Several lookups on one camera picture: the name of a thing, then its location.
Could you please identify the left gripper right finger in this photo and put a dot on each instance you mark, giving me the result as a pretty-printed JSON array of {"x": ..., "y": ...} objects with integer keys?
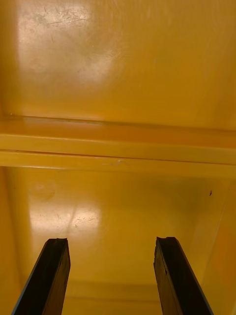
[{"x": 174, "y": 280}]

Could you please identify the yellow-orange plastic bin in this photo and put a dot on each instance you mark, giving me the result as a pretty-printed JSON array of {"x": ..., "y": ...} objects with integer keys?
[
  {"x": 123, "y": 221},
  {"x": 123, "y": 73}
]

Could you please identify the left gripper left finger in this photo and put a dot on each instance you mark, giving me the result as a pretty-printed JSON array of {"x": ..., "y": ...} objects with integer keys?
[{"x": 46, "y": 280}]

